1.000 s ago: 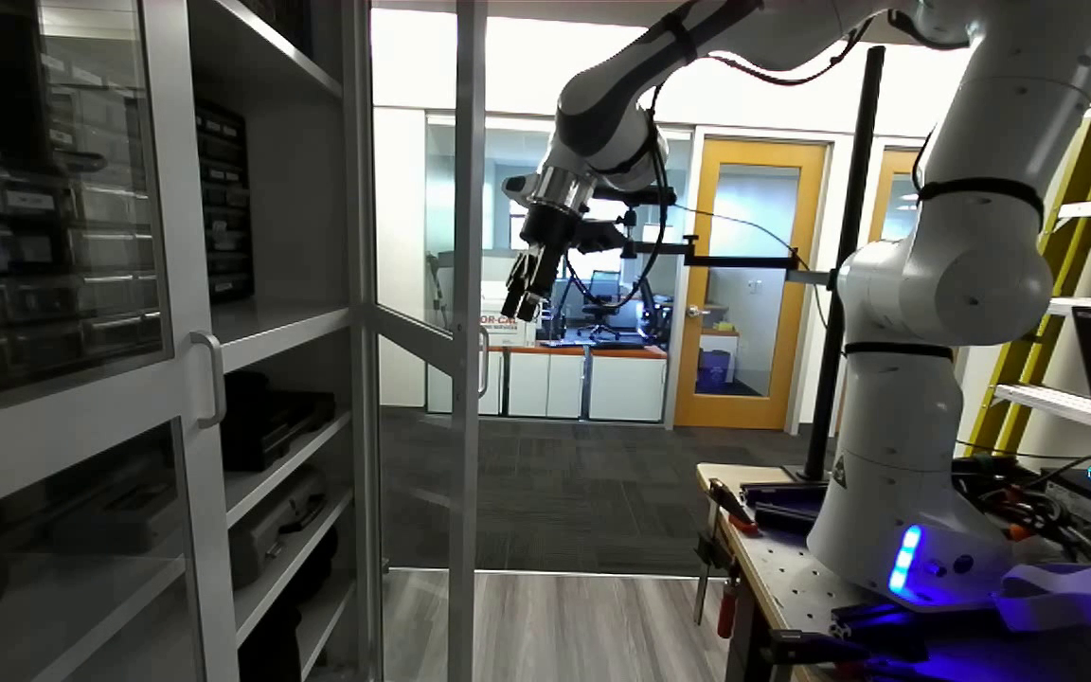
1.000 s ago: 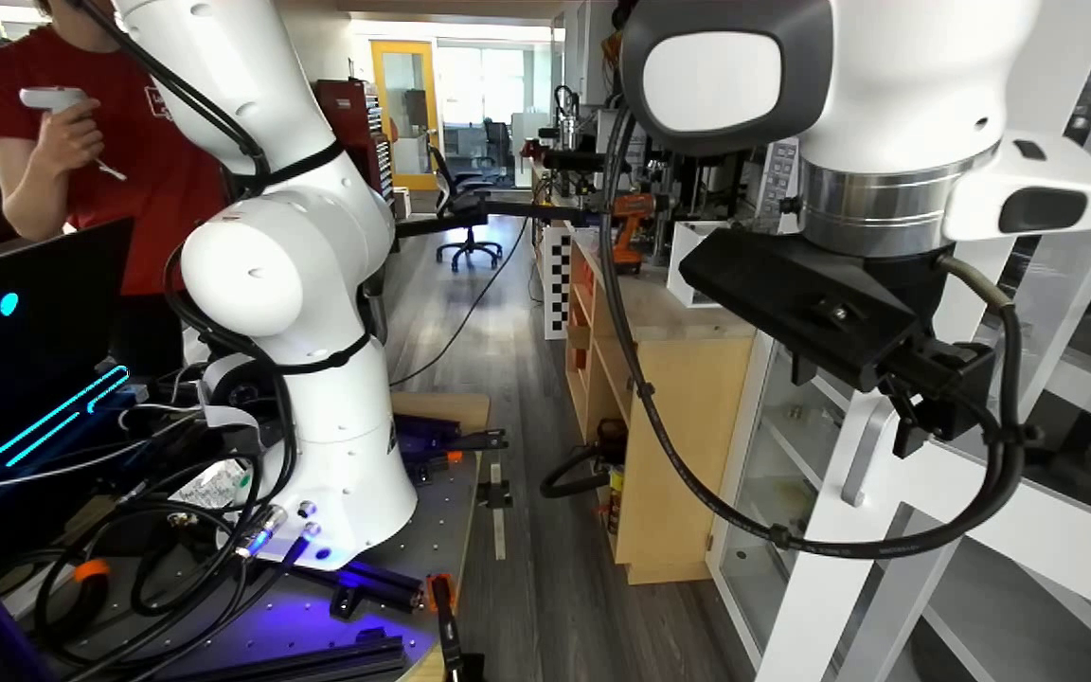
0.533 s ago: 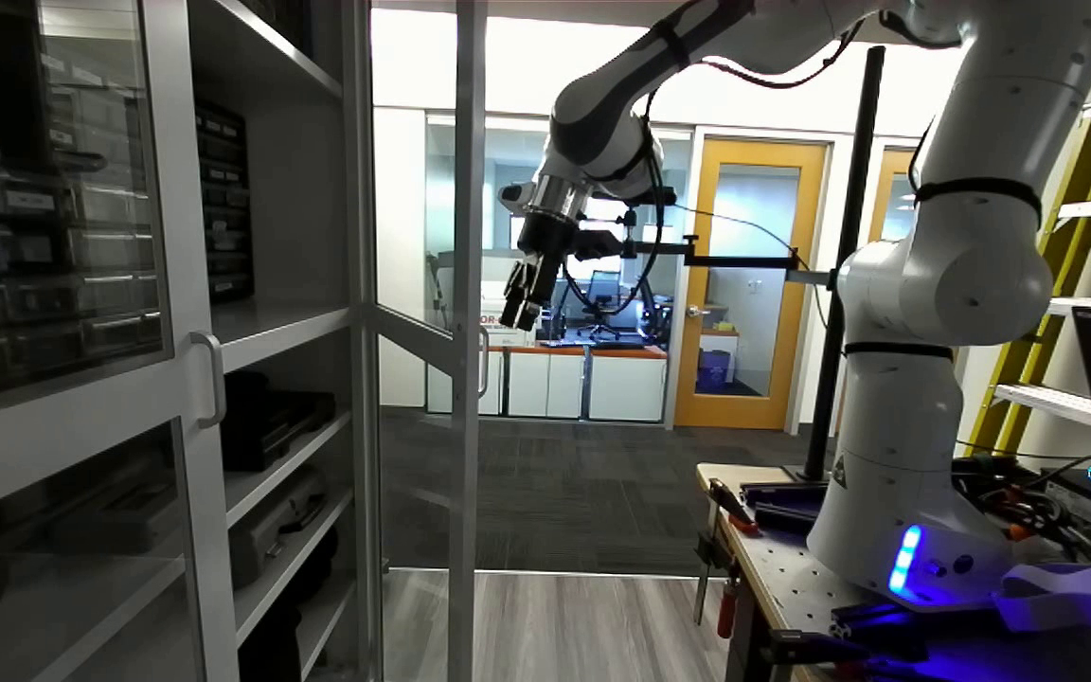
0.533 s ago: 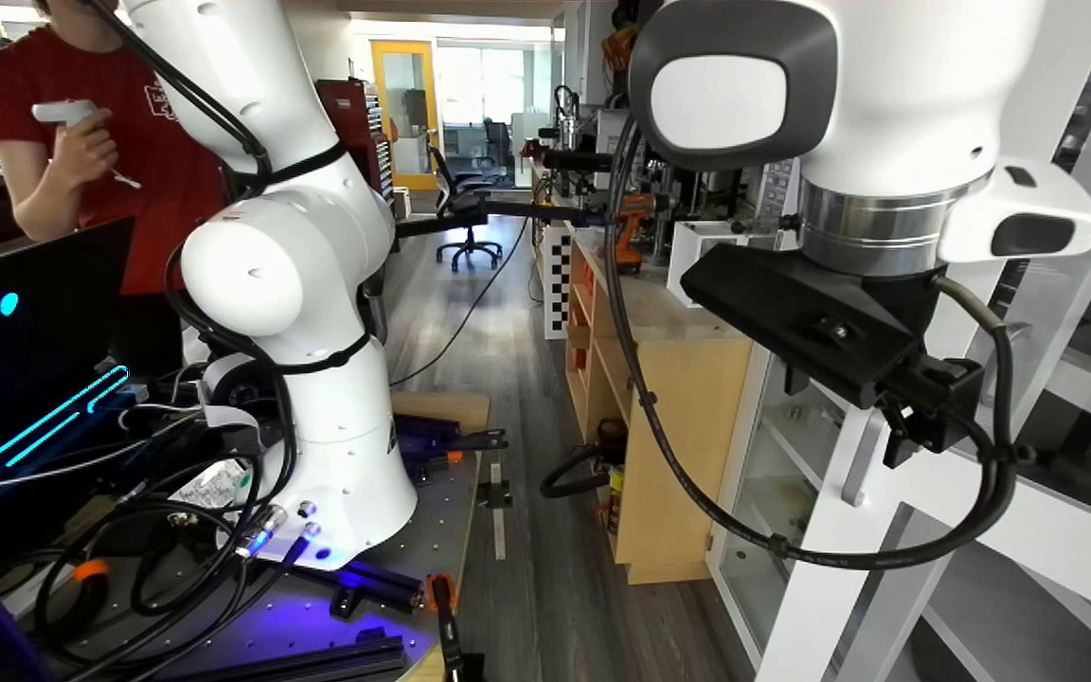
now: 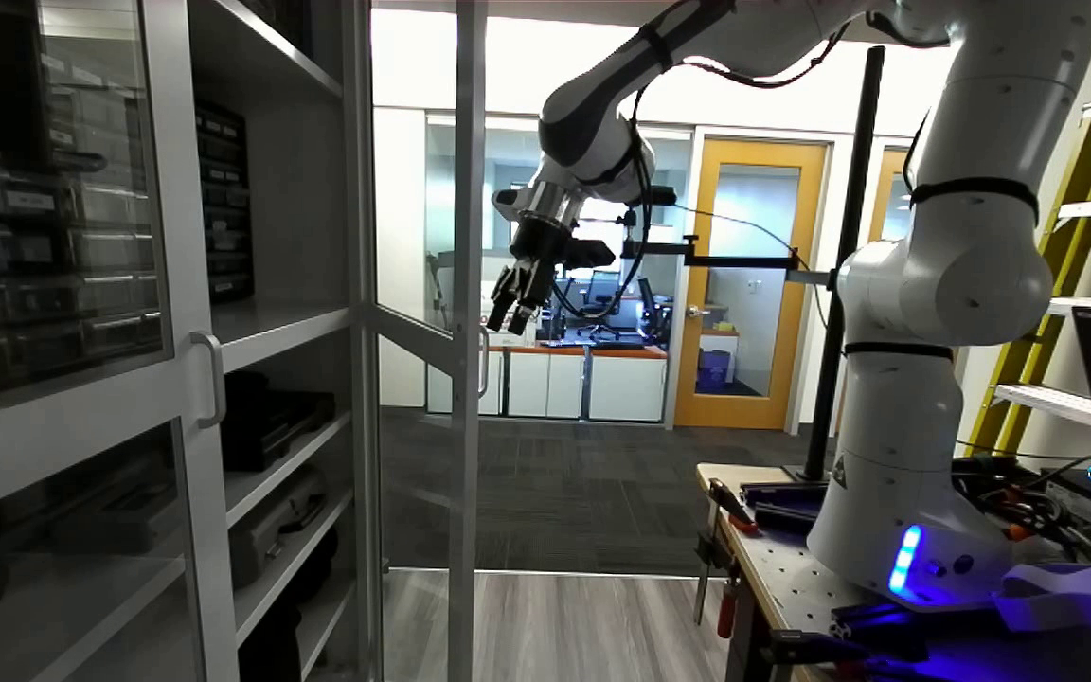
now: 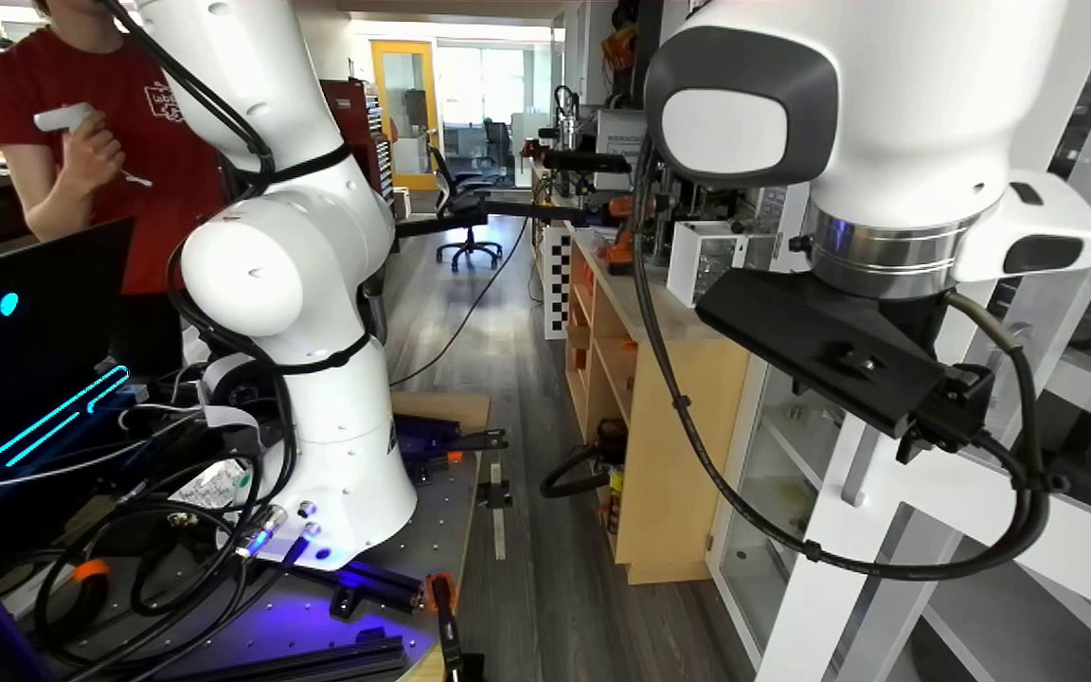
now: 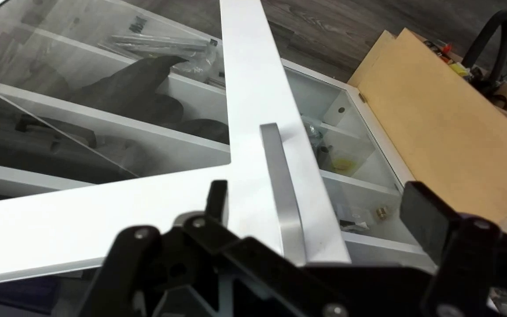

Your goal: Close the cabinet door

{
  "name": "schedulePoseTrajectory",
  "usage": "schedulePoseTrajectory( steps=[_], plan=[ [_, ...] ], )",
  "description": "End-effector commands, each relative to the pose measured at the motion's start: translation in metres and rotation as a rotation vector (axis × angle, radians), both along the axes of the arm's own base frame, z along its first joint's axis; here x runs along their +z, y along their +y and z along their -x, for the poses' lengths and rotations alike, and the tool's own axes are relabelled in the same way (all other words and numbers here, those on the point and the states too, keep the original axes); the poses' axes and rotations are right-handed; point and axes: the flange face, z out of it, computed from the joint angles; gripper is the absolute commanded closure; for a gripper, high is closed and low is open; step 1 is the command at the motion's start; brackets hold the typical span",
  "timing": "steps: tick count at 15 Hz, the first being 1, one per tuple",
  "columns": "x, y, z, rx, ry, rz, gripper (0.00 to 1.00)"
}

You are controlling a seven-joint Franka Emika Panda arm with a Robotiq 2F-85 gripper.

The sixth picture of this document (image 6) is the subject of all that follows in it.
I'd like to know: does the red cabinet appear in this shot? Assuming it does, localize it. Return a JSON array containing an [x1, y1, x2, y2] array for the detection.
[[314, 76, 381, 191]]

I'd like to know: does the black office chair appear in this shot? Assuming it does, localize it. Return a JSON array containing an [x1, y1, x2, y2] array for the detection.
[[425, 143, 506, 276]]

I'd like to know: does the black clamp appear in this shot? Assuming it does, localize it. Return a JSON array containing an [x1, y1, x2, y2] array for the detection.
[[389, 413, 510, 482]]

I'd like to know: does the person's right hand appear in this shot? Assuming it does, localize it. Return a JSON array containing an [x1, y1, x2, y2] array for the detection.
[[58, 119, 127, 201]]

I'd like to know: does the yellow framed glass door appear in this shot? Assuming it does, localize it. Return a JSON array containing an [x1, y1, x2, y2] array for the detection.
[[366, 37, 447, 199]]

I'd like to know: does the orange power drill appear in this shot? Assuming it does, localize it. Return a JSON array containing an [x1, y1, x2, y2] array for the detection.
[[599, 191, 649, 276]]

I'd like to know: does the orange handled clamp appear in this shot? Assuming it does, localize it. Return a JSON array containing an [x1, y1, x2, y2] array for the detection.
[[421, 573, 490, 682]]

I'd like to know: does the person's right forearm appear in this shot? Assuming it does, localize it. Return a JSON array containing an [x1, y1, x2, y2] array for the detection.
[[20, 148, 104, 248]]

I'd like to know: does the wooden shelf unit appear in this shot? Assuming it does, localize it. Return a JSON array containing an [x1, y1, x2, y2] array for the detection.
[[559, 223, 753, 589]]

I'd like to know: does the black floor cable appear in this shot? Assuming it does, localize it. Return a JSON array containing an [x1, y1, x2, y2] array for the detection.
[[387, 218, 532, 396]]

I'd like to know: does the checkerboard calibration board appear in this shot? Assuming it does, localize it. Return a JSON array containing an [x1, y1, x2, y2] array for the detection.
[[540, 221, 575, 347]]

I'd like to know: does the black laptop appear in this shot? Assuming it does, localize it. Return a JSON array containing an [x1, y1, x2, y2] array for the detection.
[[0, 218, 140, 439]]

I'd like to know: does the white box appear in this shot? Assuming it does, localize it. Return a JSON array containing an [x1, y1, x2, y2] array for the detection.
[[661, 218, 748, 311]]

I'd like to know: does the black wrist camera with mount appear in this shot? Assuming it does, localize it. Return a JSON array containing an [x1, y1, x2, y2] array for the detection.
[[693, 267, 1001, 468]]

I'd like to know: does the white glass cabinet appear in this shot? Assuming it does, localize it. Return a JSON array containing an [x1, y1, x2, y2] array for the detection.
[[700, 339, 860, 676]]

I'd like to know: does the black cable with orange band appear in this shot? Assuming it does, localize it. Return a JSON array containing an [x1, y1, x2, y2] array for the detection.
[[26, 522, 197, 641]]

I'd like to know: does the black box with cyan lights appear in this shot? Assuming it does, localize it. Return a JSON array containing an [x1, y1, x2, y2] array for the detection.
[[0, 360, 140, 528]]

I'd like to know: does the white handheld controller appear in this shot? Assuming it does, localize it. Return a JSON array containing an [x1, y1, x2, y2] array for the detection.
[[29, 99, 159, 192]]

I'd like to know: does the black and yellow tool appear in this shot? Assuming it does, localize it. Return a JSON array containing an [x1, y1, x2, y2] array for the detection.
[[538, 413, 632, 503]]

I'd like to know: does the person in red shirt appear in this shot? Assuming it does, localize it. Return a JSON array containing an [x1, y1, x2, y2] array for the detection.
[[0, 0, 236, 305]]

